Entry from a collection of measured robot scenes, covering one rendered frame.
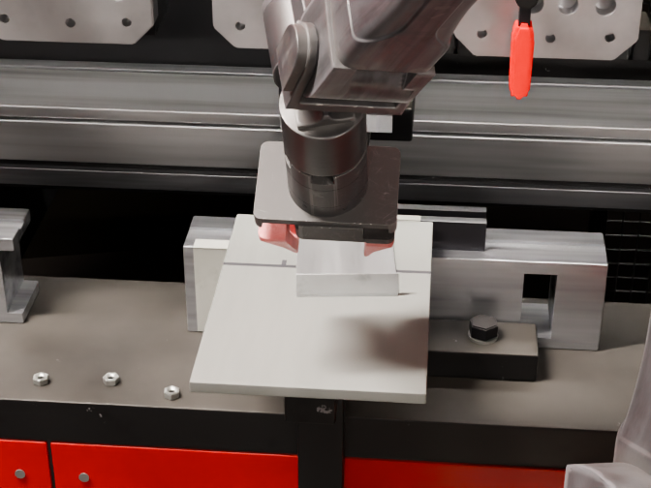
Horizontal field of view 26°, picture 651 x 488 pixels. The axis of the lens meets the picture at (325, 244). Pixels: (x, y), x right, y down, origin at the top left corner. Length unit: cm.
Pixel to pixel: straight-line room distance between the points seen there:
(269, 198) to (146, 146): 56
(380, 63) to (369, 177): 19
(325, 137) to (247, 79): 70
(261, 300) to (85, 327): 26
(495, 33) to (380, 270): 22
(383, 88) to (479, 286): 47
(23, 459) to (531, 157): 61
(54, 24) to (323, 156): 37
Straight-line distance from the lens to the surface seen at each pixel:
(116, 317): 139
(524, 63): 115
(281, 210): 100
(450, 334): 130
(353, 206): 100
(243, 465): 129
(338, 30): 84
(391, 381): 108
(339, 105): 90
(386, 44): 81
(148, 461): 131
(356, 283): 117
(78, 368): 132
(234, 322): 114
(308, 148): 92
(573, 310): 132
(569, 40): 118
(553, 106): 156
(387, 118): 126
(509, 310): 132
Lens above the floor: 163
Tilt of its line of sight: 30 degrees down
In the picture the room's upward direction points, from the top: straight up
